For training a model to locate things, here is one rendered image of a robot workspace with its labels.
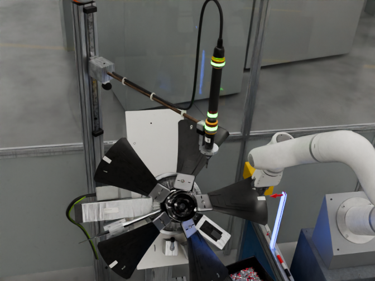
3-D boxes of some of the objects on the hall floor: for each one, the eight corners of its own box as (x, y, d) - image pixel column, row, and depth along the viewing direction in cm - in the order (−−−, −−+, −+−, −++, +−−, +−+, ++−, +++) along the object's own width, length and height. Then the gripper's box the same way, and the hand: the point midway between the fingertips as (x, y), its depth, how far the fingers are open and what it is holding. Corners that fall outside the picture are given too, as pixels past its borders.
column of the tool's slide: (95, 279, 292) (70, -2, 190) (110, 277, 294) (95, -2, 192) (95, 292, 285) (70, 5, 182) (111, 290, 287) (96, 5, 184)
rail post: (227, 300, 285) (244, 208, 241) (234, 299, 286) (251, 207, 242) (229, 305, 282) (246, 213, 238) (236, 305, 283) (254, 212, 238)
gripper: (255, 175, 165) (244, 202, 179) (294, 173, 168) (280, 198, 182) (250, 159, 169) (239, 185, 183) (288, 156, 172) (274, 183, 186)
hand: (261, 189), depth 181 cm, fingers closed
